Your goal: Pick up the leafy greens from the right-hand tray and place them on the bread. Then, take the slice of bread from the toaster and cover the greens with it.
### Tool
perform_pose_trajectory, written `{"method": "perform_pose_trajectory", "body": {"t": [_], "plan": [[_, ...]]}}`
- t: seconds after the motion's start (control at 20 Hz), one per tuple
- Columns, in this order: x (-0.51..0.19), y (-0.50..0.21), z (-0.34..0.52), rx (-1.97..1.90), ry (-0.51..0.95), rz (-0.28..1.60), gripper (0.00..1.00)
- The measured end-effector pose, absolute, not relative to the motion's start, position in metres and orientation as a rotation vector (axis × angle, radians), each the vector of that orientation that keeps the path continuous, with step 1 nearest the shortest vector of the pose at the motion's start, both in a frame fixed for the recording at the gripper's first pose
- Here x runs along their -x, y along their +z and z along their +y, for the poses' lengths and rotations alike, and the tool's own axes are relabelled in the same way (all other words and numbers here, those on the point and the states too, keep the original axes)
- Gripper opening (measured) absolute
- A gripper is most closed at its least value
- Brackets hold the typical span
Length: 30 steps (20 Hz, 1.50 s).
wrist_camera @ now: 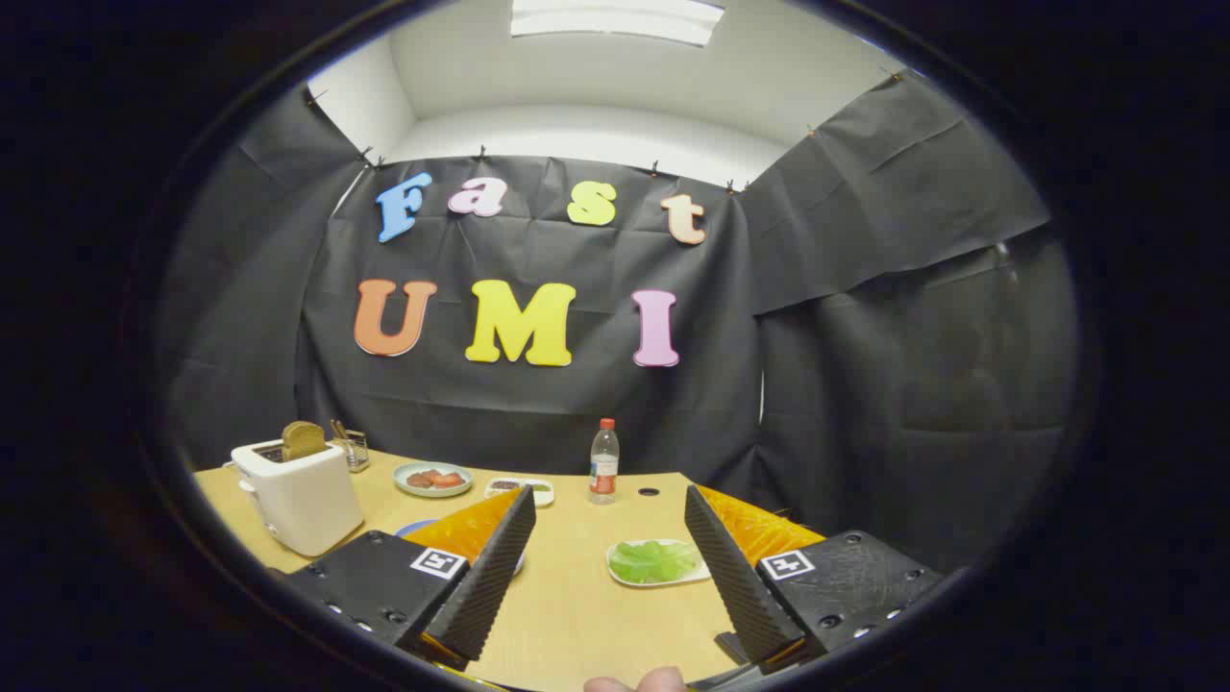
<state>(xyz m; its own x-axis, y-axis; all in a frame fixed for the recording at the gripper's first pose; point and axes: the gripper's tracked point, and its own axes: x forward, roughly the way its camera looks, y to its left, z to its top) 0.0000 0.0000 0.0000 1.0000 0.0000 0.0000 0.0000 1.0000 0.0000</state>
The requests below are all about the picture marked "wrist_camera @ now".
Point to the white divided condiment tray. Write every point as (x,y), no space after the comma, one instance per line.
(500,490)

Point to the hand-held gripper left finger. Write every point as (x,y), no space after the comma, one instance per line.
(485,577)

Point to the white toaster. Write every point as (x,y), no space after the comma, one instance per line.
(303,505)

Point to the brown toast slice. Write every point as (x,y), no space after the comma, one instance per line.
(304,440)

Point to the pale green round plate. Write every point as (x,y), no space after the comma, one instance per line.
(418,490)

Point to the brown wooden sticks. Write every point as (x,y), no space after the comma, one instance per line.
(339,430)

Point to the blue round plate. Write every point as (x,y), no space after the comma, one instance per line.
(413,528)

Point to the clear plastic water bottle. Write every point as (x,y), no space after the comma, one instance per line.
(603,471)

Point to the black backdrop cloth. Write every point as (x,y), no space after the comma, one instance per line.
(538,404)

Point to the green lettuce leaf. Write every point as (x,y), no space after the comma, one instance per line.
(653,562)

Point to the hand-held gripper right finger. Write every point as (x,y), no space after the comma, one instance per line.
(735,577)

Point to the brown meat piece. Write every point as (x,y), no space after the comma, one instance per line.
(420,479)

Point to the red tomato slice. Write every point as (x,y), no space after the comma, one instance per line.
(448,480)

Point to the ceiling light panel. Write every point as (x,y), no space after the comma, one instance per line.
(615,19)

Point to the white square plate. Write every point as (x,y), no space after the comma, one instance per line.
(663,582)

